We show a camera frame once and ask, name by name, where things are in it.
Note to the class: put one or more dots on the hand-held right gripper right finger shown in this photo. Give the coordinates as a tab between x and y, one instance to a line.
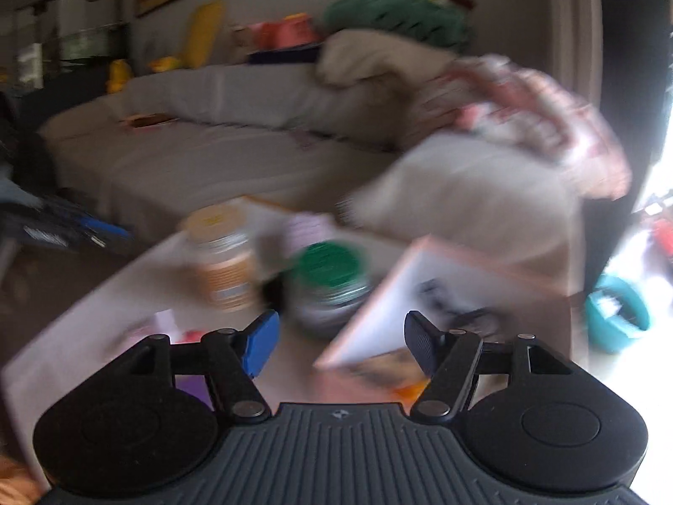
420	337

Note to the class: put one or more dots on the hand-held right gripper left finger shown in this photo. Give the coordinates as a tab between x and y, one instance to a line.
261	337

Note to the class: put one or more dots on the white board with pink edge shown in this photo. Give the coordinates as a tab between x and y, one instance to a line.
415	300

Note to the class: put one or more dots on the jar with green lid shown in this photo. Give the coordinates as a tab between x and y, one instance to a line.
328	284

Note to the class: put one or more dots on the jar with cream lid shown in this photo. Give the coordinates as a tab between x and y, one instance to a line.
223	258

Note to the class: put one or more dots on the white paper card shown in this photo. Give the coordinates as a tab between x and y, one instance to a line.
307	231

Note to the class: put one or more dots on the beige cushion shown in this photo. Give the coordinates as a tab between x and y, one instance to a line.
473	189

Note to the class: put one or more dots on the teal bucket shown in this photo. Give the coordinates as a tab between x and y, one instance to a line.
616	321

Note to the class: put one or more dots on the grey sofa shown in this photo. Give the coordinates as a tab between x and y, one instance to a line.
210	131

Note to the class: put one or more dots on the blue and black bag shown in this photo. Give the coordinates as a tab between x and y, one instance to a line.
58	226

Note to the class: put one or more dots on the small book on sofa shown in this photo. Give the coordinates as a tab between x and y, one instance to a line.
147	121

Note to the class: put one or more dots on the pink patterned blanket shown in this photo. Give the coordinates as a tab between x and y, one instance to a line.
531	110

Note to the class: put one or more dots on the beige folded blanket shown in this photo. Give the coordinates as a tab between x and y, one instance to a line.
368	60

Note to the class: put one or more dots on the yellow plush toy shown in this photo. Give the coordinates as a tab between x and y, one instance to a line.
118	74

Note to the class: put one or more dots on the pink and orange toy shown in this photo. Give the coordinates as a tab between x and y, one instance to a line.
284	31

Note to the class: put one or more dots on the yellow cushion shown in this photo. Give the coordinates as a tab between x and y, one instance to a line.
204	34

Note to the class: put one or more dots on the green cushion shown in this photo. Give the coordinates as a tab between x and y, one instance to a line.
405	13

